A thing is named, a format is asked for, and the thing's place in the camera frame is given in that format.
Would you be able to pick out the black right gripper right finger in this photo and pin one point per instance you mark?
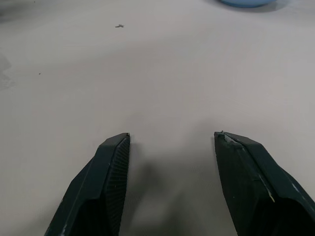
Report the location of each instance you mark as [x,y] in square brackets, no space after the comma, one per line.
[251,186]

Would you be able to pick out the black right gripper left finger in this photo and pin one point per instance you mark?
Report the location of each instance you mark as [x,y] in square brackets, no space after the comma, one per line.
[98,186]

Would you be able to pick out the blue bowl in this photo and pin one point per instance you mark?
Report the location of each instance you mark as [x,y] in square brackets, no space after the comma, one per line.
[242,3]

